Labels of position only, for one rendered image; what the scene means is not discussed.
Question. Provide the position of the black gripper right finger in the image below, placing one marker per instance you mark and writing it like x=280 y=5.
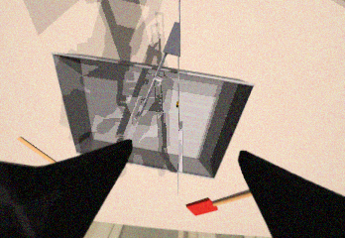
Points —
x=292 y=206

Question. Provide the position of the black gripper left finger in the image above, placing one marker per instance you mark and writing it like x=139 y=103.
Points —
x=61 y=200

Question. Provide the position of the grey rectangular tray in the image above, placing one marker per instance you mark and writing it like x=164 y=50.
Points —
x=101 y=96

